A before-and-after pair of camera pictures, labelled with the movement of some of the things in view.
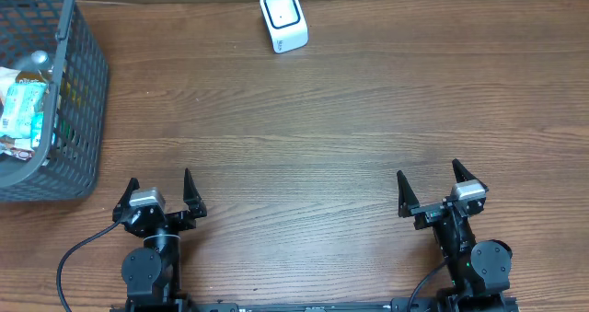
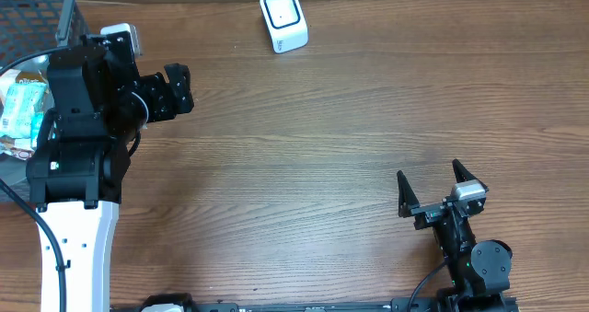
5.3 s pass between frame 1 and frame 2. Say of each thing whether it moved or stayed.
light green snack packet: stayed
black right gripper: stayed
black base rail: stayed
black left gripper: moved
